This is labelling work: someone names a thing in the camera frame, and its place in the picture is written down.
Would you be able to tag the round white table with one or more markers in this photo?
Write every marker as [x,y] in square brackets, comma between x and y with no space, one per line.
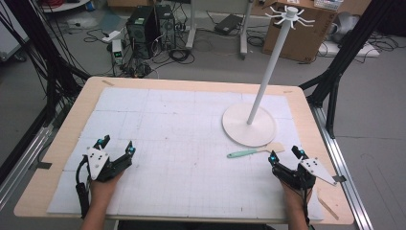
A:
[63,6]

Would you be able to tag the white flat board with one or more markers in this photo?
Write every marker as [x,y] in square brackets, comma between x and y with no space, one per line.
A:
[367,51]

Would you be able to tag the aluminium rail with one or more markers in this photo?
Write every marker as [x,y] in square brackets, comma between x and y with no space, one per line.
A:
[22,163]
[341,166]

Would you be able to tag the white cabinet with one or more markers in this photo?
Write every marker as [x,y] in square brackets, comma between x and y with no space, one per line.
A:
[9,38]

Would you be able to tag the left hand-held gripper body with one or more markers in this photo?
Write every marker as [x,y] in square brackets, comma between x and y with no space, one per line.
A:
[97,163]

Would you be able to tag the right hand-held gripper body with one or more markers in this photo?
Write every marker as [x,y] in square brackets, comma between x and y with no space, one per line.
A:
[316,167]

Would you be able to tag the person's right hand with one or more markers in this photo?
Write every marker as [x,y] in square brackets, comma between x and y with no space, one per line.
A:
[295,196]

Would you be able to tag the black tape piece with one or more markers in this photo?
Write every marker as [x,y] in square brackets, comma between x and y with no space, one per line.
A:
[44,165]
[340,178]

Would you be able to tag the cardboard box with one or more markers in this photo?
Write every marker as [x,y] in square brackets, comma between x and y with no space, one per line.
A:
[300,41]

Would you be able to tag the thin wooden stick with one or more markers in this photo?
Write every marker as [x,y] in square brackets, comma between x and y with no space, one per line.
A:
[328,208]

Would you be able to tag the black metal frame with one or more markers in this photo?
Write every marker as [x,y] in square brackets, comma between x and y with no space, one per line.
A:
[351,44]
[41,48]

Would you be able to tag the white power strip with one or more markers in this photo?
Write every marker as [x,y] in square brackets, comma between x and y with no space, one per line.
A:
[111,36]

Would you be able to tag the white device with green display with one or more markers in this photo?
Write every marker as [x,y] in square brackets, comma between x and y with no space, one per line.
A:
[117,51]

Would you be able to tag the person's dark clothing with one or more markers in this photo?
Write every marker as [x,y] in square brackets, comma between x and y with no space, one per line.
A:
[191,226]

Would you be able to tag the white grid mat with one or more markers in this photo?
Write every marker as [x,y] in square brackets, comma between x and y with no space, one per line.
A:
[178,143]

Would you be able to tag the person's left hand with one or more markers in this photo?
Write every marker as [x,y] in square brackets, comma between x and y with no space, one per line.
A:
[102,191]

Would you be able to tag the black flat device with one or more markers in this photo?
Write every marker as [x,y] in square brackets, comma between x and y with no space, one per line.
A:
[228,24]

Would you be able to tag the white hook stand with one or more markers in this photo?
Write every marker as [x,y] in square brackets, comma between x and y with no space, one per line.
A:
[272,64]

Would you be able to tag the black computer tower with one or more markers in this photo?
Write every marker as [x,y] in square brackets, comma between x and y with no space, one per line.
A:
[166,27]
[140,32]

